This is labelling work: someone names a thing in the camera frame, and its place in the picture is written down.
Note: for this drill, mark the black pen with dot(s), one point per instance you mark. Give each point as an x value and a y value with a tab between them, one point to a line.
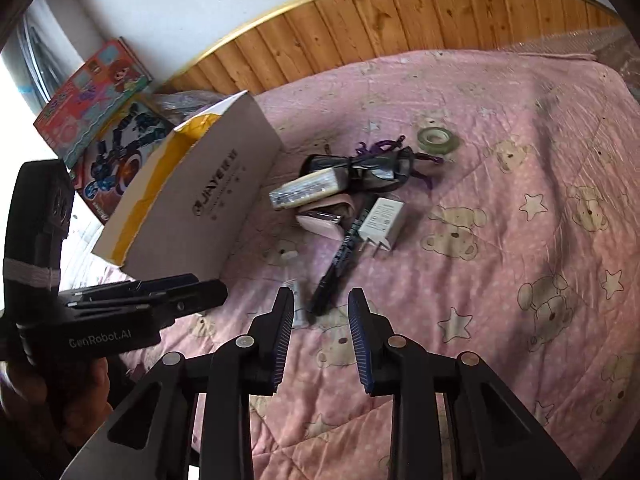
340	260

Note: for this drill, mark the person's left hand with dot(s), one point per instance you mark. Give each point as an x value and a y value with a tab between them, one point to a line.
30	390

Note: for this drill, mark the small white tube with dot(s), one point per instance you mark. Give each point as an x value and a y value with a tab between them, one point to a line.
299	310

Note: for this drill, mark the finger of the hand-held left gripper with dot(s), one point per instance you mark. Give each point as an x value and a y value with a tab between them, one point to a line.
195	296
145	285

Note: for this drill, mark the purple toy figure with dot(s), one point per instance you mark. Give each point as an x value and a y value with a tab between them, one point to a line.
372	147

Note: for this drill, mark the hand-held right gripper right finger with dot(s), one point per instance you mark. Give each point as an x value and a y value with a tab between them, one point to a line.
359	345

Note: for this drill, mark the black glasses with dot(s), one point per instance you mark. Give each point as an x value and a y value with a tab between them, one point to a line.
380	175

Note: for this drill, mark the pink bear print blanket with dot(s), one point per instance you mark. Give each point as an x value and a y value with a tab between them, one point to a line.
500	285

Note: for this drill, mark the silver white packet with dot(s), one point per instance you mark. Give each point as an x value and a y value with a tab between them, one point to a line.
305	187

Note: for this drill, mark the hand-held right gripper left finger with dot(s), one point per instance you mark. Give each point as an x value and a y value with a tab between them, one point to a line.
283	340

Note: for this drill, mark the green tape roll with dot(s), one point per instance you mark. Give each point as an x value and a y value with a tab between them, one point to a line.
422	141

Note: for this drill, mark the clear plastic bag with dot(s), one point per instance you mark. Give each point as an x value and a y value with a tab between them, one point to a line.
185	100

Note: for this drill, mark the wooden headboard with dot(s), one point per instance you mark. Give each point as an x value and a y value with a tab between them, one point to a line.
400	15

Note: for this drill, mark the pink plastic case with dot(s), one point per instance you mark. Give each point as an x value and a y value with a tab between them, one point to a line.
320	227

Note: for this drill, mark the blue robot toy box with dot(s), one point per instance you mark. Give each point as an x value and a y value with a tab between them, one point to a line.
120	155

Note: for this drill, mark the white charger plug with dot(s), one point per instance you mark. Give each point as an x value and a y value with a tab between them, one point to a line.
382	220

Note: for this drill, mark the white cardboard box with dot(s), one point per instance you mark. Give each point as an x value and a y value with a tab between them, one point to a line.
220	180

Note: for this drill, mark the pink printed toy box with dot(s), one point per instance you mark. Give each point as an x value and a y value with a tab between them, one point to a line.
90	95

